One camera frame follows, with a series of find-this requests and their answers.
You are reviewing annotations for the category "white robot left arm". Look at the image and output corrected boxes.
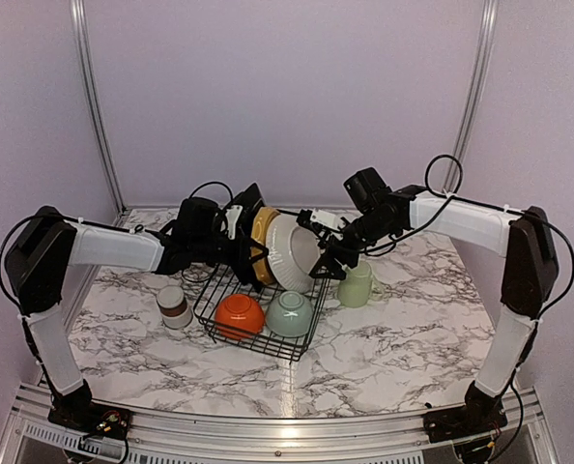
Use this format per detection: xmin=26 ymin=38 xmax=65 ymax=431
xmin=0 ymin=206 xmax=268 ymax=430

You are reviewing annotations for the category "round brown rim floral plate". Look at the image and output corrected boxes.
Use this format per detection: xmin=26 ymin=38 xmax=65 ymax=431
xmin=266 ymin=214 xmax=321 ymax=294

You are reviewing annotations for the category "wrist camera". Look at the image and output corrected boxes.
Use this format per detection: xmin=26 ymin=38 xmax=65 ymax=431
xmin=297 ymin=209 xmax=349 ymax=234
xmin=172 ymin=196 xmax=244 ymax=242

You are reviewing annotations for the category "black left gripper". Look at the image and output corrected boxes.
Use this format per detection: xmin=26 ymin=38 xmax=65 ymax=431
xmin=191 ymin=233 xmax=270 ymax=268

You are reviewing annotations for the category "light green mug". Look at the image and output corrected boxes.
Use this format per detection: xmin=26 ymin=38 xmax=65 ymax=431
xmin=336 ymin=261 xmax=386 ymax=308

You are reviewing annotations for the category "yellow polka dot plate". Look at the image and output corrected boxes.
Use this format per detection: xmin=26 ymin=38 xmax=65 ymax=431
xmin=251 ymin=206 xmax=280 ymax=285

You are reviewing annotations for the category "light green ceramic bowl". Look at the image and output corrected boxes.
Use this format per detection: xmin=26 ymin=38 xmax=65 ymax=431
xmin=265 ymin=291 xmax=313 ymax=338

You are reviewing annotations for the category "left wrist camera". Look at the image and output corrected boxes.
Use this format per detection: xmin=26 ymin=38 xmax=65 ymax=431
xmin=172 ymin=196 xmax=244 ymax=242

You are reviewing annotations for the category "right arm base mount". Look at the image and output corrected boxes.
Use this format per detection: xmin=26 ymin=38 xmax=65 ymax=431
xmin=423 ymin=381 xmax=508 ymax=443

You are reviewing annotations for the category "aluminium frame rail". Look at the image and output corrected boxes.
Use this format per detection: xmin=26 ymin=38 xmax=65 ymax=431
xmin=0 ymin=384 xmax=561 ymax=463

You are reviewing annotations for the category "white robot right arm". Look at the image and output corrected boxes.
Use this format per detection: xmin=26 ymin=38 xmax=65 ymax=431
xmin=297 ymin=185 xmax=560 ymax=433

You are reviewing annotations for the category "brown grey metal-lined cup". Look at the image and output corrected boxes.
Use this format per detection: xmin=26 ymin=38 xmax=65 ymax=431
xmin=156 ymin=285 xmax=192 ymax=330

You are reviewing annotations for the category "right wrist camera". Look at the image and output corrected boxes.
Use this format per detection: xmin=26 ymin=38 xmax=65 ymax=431
xmin=297 ymin=209 xmax=349 ymax=234

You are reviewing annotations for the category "white square floral plate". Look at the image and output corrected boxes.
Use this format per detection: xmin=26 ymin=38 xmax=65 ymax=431
xmin=230 ymin=183 xmax=266 ymax=231

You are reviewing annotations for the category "white ceramic bowl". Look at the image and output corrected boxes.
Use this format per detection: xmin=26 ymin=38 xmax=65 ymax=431
xmin=215 ymin=294 xmax=265 ymax=340

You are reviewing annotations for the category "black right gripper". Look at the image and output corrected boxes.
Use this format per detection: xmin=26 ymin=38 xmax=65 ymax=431
xmin=309 ymin=211 xmax=395 ymax=279

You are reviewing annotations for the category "black wire dish rack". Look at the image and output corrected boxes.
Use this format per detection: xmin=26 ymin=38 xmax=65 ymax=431
xmin=192 ymin=207 xmax=334 ymax=363

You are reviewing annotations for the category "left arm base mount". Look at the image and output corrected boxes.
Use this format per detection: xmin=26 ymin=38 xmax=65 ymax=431
xmin=47 ymin=379 xmax=132 ymax=440

